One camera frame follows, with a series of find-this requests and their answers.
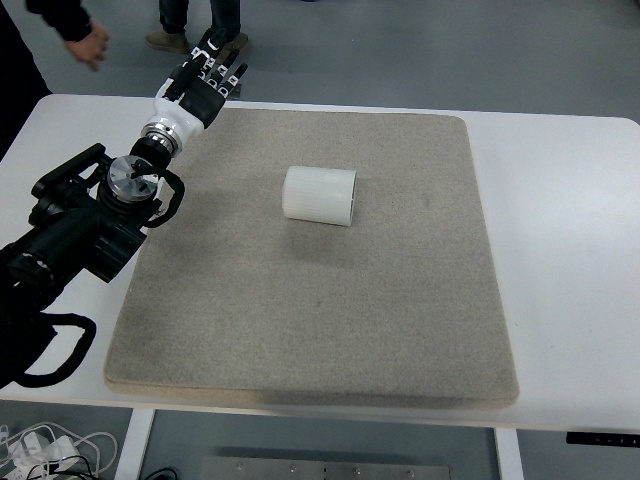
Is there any black table control panel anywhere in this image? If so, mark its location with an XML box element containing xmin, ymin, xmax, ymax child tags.
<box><xmin>566</xmin><ymin>432</ymin><xmax>640</xmax><ymax>446</ymax></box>

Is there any person in black top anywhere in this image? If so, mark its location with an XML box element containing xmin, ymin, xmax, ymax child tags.
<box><xmin>0</xmin><ymin>0</ymin><xmax>96</xmax><ymax>161</ymax></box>

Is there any white ribbed cup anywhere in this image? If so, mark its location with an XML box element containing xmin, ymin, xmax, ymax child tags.
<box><xmin>282</xmin><ymin>165</ymin><xmax>359</xmax><ymax>227</ymax></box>

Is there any beige felt mat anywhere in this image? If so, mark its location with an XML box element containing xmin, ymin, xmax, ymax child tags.
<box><xmin>103</xmin><ymin>105</ymin><xmax>521</xmax><ymax>412</ymax></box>

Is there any white power strip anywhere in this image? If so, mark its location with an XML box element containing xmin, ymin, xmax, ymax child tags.
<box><xmin>7</xmin><ymin>432</ymin><xmax>81</xmax><ymax>474</ymax></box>

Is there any grey metal plate with screws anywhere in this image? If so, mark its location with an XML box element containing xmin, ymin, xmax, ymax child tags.
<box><xmin>202</xmin><ymin>455</ymin><xmax>450</xmax><ymax>480</ymax></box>

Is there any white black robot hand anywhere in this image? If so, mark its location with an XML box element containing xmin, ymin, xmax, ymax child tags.
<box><xmin>147</xmin><ymin>27</ymin><xmax>250</xmax><ymax>146</ymax></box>

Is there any person with brown shoes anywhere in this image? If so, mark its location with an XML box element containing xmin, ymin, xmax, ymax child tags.
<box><xmin>145</xmin><ymin>0</ymin><xmax>250</xmax><ymax>56</ymax></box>

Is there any white cable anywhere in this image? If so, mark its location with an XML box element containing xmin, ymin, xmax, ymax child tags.
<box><xmin>0</xmin><ymin>422</ymin><xmax>119</xmax><ymax>480</ymax></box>

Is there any black cable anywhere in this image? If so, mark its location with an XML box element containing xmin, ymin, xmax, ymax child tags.
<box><xmin>29</xmin><ymin>457</ymin><xmax>179</xmax><ymax>480</ymax></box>

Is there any person's hand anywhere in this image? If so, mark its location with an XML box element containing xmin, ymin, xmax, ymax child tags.
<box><xmin>64</xmin><ymin>22</ymin><xmax>111</xmax><ymax>72</ymax></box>

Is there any white table leg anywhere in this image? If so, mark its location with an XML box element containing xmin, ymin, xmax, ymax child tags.
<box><xmin>492</xmin><ymin>427</ymin><xmax>525</xmax><ymax>480</ymax></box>
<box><xmin>115</xmin><ymin>408</ymin><xmax>156</xmax><ymax>480</ymax></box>

